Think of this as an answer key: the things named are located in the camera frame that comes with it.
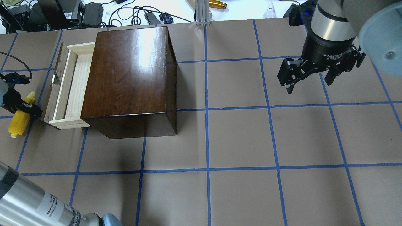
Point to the dark wooden drawer box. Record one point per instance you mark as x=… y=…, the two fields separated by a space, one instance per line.
x=131 y=91

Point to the yellow toy corn cob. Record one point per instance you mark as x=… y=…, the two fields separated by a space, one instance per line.
x=20 y=120

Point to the white light bulb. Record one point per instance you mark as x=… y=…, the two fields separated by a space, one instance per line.
x=270 y=11

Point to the black power adapter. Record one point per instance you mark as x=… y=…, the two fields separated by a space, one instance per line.
x=92 y=14

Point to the brown paper table mat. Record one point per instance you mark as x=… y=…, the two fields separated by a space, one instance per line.
x=246 y=152

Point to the aluminium frame post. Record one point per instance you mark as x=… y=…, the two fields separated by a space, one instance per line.
x=202 y=13

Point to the black laptop power brick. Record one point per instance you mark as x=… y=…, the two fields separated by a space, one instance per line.
x=152 y=19

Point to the light wood drawer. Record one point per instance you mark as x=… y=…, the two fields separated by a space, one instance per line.
x=68 y=86

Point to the wrist camera black blue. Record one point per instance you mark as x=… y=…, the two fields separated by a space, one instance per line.
x=301 y=14

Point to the gold metal tool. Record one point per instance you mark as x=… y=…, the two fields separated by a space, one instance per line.
x=217 y=4

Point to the black gripper working arm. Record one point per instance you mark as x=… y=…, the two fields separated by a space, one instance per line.
x=12 y=101

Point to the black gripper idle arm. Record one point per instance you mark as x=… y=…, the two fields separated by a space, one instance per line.
x=326 y=49

